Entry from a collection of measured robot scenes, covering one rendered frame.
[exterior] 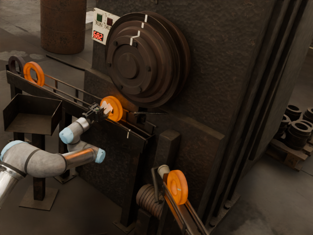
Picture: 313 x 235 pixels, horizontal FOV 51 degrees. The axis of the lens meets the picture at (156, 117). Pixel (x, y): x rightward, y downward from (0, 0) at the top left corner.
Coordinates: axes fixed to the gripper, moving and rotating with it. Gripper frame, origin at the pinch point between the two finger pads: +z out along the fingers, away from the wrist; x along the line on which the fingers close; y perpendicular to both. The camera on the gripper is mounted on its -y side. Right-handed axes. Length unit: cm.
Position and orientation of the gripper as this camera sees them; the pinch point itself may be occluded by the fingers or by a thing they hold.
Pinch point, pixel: (111, 106)
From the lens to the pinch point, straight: 194.1
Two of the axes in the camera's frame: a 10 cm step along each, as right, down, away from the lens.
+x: -7.9, -4.2, 4.6
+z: 6.2, -5.3, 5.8
